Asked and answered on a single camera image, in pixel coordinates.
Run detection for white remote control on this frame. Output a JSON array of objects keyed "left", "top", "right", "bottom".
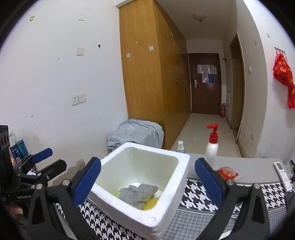
[{"left": 273, "top": 162, "right": 293, "bottom": 193}]

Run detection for blue box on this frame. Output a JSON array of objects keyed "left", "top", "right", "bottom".
[{"left": 10, "top": 144, "right": 23, "bottom": 164}]

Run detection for red plastic bags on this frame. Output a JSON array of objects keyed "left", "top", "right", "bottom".
[{"left": 273, "top": 51, "right": 294, "bottom": 109}]

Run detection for wall hook rack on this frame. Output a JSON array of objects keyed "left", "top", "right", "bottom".
[{"left": 274, "top": 47, "right": 286, "bottom": 57}]

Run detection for wooden side door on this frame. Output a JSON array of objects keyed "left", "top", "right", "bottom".
[{"left": 230, "top": 33, "right": 246, "bottom": 143}]

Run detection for grey towel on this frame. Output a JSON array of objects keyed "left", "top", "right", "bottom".
[{"left": 117, "top": 184, "right": 159, "bottom": 210}]

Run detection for person's left hand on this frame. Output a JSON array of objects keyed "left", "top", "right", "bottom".
[{"left": 5, "top": 203, "right": 27, "bottom": 229}]

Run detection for white wall switch plate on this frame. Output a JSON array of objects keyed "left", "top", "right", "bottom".
[{"left": 77, "top": 47, "right": 84, "bottom": 56}]

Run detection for wooden wardrobe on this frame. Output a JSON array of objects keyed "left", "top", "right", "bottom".
[{"left": 119, "top": 1, "right": 191, "bottom": 150}]

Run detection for grey covered bundle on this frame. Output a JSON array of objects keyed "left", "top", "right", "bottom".
[{"left": 107, "top": 119, "right": 164, "bottom": 150}]

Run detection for dark brown entrance door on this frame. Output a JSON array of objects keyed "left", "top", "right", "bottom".
[{"left": 188, "top": 53, "right": 221, "bottom": 115}]

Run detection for white lotion pump bottle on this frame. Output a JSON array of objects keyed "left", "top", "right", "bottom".
[{"left": 205, "top": 124, "right": 218, "bottom": 167}]

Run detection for ceiling lamp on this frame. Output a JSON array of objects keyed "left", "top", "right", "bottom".
[{"left": 192, "top": 13, "right": 207, "bottom": 23}]

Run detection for red snack packet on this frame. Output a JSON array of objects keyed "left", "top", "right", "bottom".
[{"left": 217, "top": 166, "right": 240, "bottom": 181}]

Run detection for wall socket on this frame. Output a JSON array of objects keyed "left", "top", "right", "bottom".
[{"left": 71, "top": 93, "right": 87, "bottom": 106}]

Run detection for yellow cloth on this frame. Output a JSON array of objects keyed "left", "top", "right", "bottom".
[{"left": 117, "top": 188, "right": 159, "bottom": 210}]

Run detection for white foam box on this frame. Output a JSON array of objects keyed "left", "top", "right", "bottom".
[{"left": 88, "top": 143, "right": 190, "bottom": 239}]

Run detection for houndstooth table mat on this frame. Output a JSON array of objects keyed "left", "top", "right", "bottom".
[{"left": 79, "top": 178, "right": 287, "bottom": 239}]

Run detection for red fire extinguisher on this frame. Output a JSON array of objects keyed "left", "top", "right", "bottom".
[{"left": 220, "top": 103, "right": 226, "bottom": 118}]

